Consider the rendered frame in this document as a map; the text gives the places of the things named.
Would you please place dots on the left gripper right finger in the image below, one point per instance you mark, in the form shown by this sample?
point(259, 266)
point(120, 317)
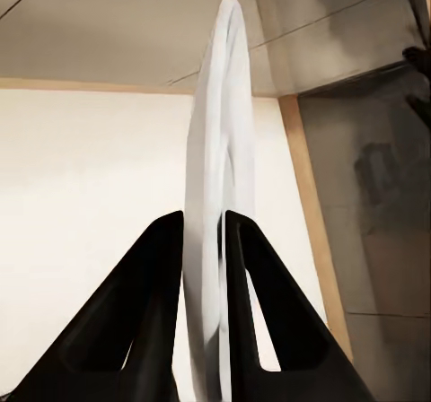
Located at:
point(314, 368)

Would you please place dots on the cabinet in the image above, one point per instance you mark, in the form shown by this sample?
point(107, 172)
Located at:
point(295, 46)
point(371, 159)

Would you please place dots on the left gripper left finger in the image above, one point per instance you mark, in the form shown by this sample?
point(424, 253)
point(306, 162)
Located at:
point(119, 345)

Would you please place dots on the saucer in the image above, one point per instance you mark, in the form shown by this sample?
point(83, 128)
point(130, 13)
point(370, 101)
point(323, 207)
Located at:
point(220, 176)

